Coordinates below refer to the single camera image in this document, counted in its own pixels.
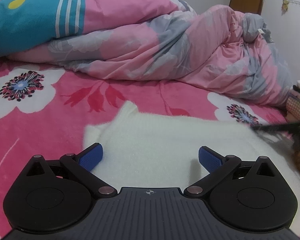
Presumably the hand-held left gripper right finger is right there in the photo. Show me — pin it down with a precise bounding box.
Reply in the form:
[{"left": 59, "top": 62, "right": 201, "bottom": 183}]
[{"left": 184, "top": 145, "right": 287, "bottom": 198}]

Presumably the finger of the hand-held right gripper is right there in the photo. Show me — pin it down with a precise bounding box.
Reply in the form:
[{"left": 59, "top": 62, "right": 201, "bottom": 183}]
[{"left": 250, "top": 121, "right": 300, "bottom": 135}]

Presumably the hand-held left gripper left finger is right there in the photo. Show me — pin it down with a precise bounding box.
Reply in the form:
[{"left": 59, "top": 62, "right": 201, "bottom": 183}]
[{"left": 25, "top": 142, "right": 118, "bottom": 198}]

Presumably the white fleece sweater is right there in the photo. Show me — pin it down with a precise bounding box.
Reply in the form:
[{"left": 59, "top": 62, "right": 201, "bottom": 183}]
[{"left": 84, "top": 101, "right": 300, "bottom": 193}]

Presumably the stack of folded clothes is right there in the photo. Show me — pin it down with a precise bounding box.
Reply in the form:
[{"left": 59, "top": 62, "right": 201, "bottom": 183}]
[{"left": 285, "top": 80, "right": 300, "bottom": 123}]

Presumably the pink floral bed sheet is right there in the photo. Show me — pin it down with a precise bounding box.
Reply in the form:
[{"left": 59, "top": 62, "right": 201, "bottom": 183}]
[{"left": 0, "top": 55, "right": 300, "bottom": 233}]

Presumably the pink grey floral quilt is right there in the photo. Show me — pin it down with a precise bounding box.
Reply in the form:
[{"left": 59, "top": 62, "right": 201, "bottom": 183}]
[{"left": 7, "top": 0, "right": 294, "bottom": 109}]

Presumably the blue striped pillow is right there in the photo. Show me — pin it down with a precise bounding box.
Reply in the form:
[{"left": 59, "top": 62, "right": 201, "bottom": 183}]
[{"left": 0, "top": 0, "right": 87, "bottom": 58}]

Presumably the wall hook rack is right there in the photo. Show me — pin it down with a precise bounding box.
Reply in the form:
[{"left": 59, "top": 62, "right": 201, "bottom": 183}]
[{"left": 282, "top": 0, "right": 300, "bottom": 34}]

